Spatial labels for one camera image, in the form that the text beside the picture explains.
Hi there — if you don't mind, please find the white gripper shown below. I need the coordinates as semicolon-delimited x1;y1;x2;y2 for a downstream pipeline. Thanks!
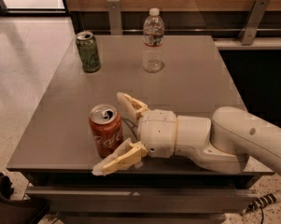
92;92;177;176

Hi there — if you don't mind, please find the red coke can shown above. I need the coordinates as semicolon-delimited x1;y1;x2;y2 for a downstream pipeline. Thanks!
89;104;123;158

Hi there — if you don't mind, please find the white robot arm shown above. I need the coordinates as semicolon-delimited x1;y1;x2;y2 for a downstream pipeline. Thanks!
92;92;281;176

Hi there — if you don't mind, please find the green soda can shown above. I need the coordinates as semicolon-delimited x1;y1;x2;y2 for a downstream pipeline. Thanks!
76;31;101;73

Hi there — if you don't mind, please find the clear plastic water bottle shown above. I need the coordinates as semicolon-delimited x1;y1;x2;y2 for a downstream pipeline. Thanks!
143;7;164;73

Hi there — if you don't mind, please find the grey drawer cabinet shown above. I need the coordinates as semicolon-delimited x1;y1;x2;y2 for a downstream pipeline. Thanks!
7;35;271;224

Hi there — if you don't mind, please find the black object bottom left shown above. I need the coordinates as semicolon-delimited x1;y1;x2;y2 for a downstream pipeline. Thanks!
0;173;49;224

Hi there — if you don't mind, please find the horizontal metal rail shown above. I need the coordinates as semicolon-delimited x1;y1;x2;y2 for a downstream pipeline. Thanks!
88;28;281;33

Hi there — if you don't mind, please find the left metal bracket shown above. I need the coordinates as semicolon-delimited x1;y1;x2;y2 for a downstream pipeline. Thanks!
107;0;122;35

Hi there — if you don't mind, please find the metal bracket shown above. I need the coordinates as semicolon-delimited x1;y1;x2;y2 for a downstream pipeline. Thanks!
238;0;270;46
107;0;122;35

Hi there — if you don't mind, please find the right metal bracket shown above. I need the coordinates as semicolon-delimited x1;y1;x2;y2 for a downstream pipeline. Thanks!
238;0;270;46

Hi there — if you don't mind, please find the striped cable on floor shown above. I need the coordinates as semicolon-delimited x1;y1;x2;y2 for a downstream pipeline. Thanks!
241;188;281;217

